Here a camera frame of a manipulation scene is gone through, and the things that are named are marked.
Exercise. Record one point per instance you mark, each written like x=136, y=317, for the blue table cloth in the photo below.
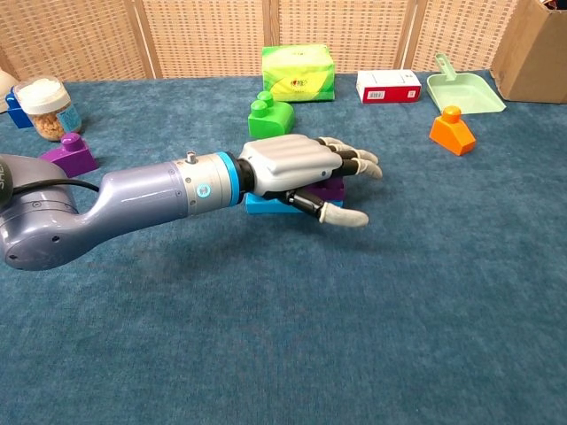
x=283, y=319

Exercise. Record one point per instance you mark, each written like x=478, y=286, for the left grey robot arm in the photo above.
x=133, y=195

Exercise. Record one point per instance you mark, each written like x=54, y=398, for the purple sloped brick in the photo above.
x=75, y=157

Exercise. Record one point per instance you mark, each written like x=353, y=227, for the long blue four-stud brick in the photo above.
x=266, y=207

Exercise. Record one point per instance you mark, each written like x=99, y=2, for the purple two-stud brick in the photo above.
x=330, y=190

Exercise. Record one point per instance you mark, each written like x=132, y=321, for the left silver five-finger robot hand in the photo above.
x=288, y=161

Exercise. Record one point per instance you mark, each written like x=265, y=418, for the mint green plastic dustpan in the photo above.
x=465, y=95

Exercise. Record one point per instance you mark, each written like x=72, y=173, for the blue white object behind jar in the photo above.
x=17, y=116

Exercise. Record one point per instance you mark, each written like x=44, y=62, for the orange sloped brick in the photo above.
x=452, y=135

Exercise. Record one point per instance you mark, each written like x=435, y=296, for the clear jar with white lid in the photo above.
x=44, y=102

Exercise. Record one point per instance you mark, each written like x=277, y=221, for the red and white carton box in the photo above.
x=387, y=93

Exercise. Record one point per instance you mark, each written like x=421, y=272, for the green sloped brick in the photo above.
x=270, y=121

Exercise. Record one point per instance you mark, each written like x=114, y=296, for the green yellow tissue pack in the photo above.
x=297, y=73

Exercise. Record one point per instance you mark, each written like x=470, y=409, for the woven bamboo folding screen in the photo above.
x=204, y=40

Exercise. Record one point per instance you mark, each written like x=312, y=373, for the brown cardboard box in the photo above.
x=536, y=57

